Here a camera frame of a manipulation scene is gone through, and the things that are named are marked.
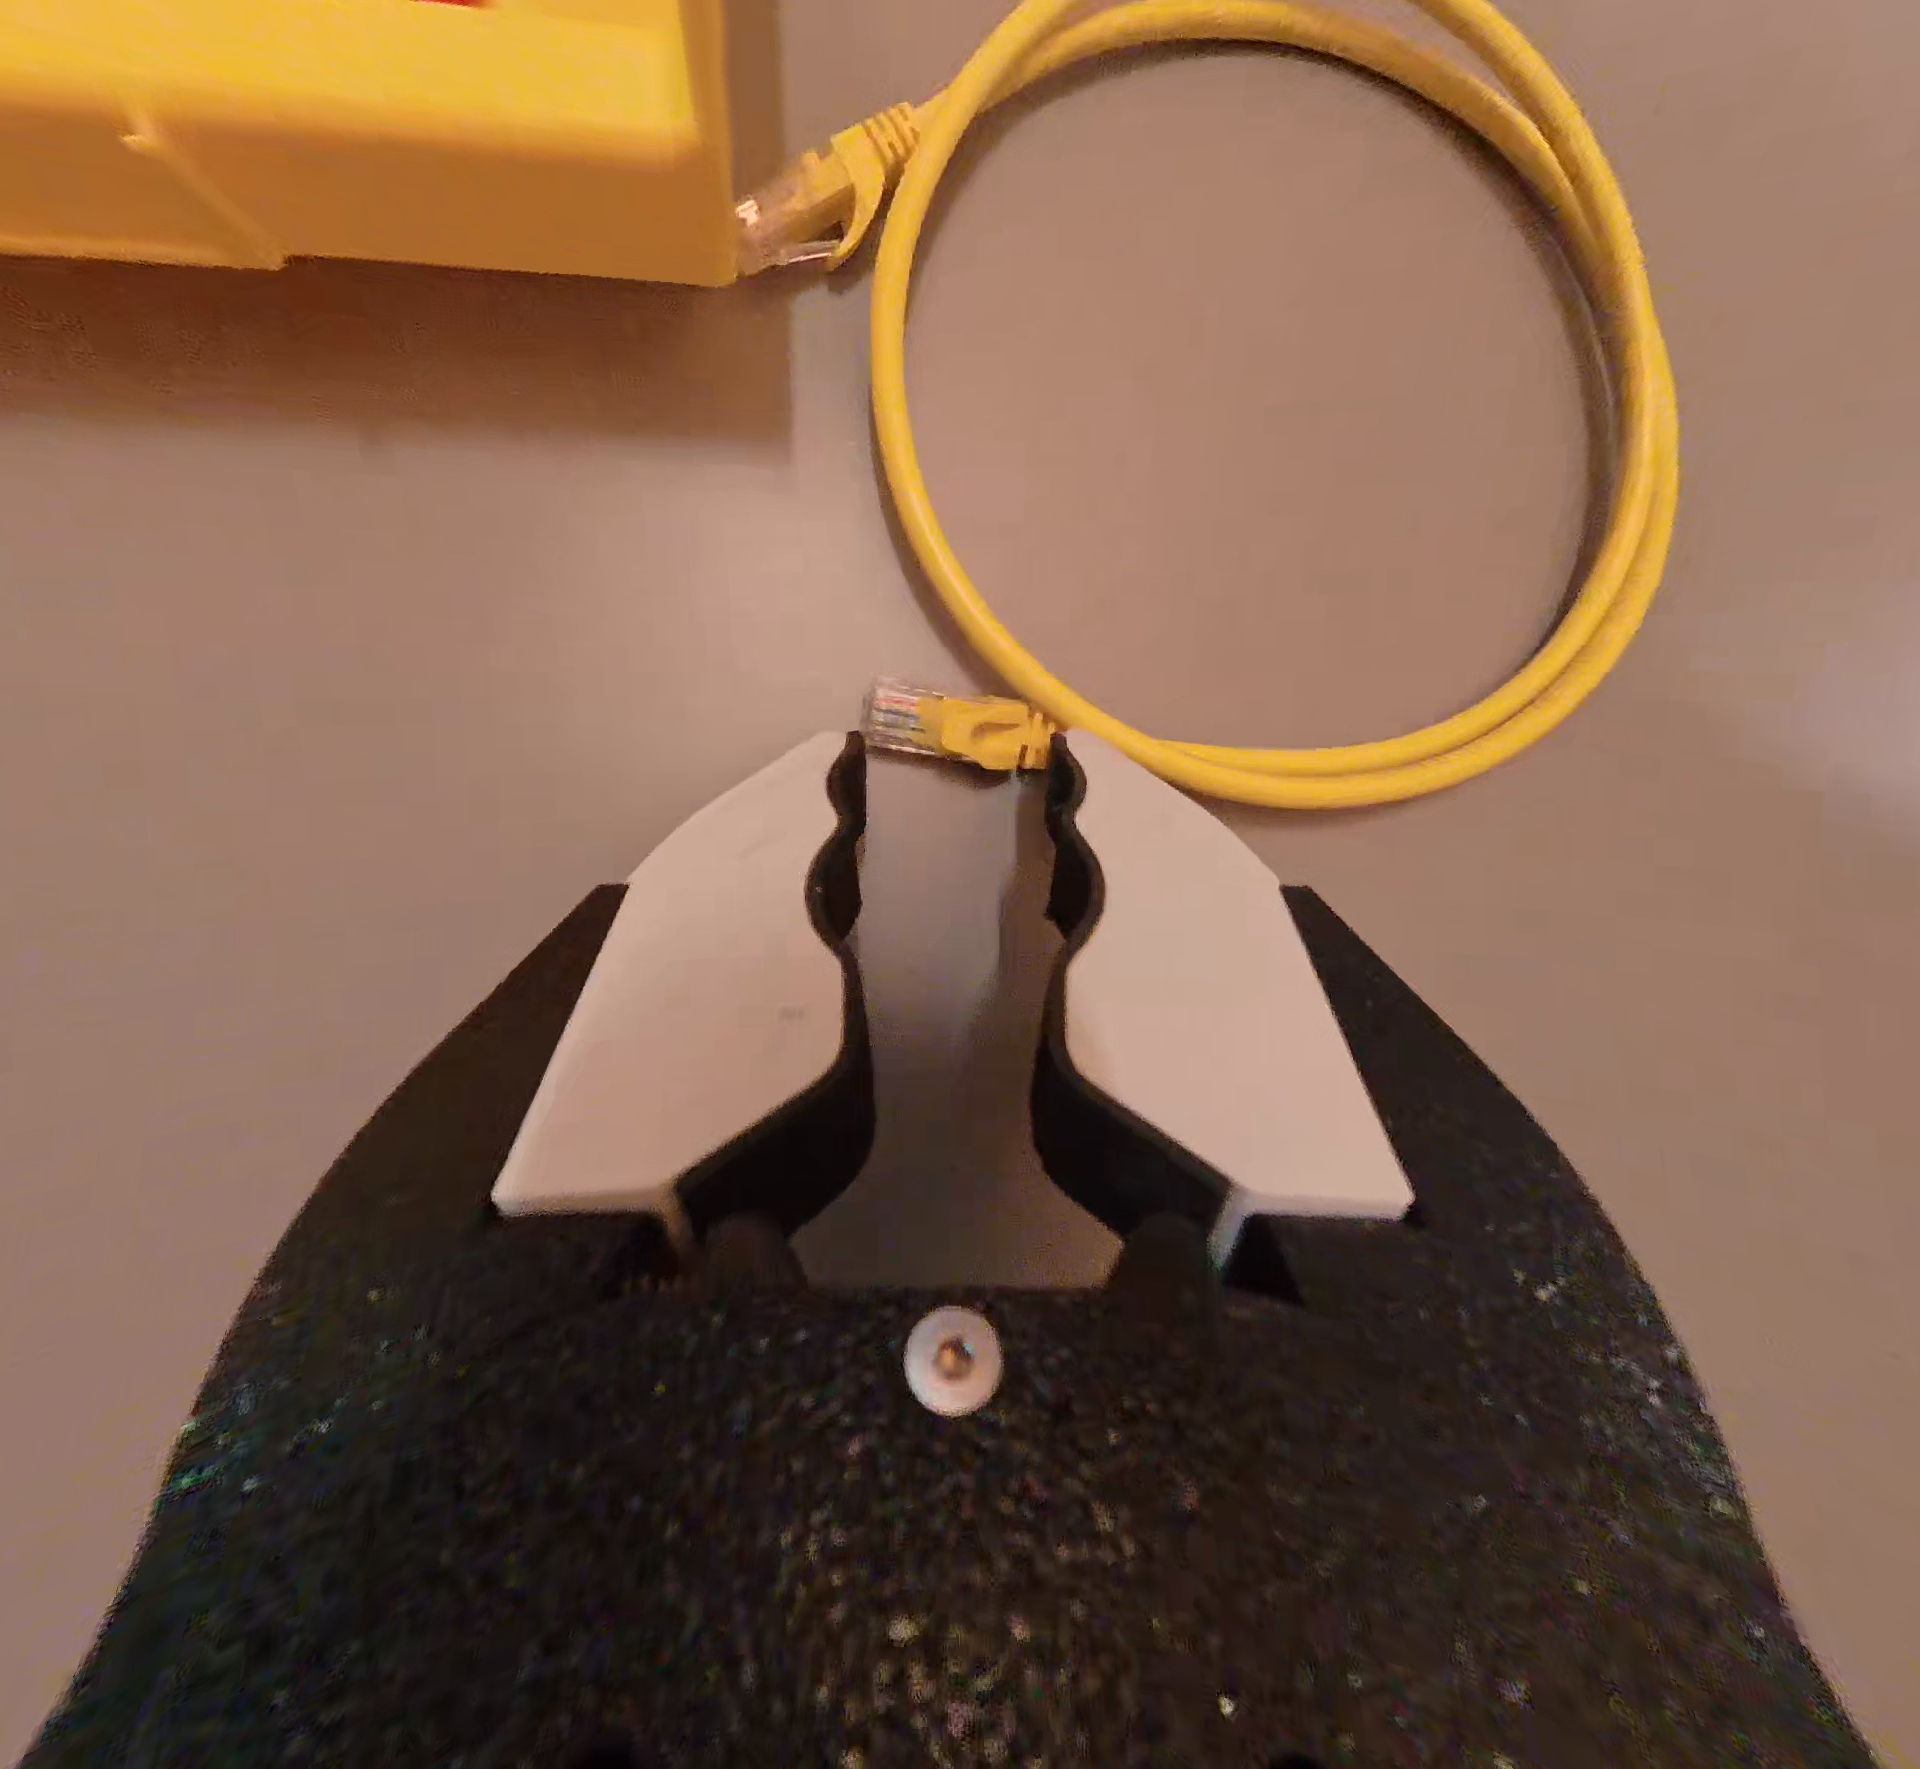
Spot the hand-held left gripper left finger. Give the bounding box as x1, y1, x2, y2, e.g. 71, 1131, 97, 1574
491, 729, 876, 1256

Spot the yellow ethernet cable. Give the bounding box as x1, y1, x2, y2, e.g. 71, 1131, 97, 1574
731, 0, 1678, 811

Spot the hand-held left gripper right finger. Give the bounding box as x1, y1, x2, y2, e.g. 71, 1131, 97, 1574
1031, 732, 1420, 1271

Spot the yellow plastic bin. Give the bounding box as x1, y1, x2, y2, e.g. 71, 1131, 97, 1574
0, 0, 740, 289

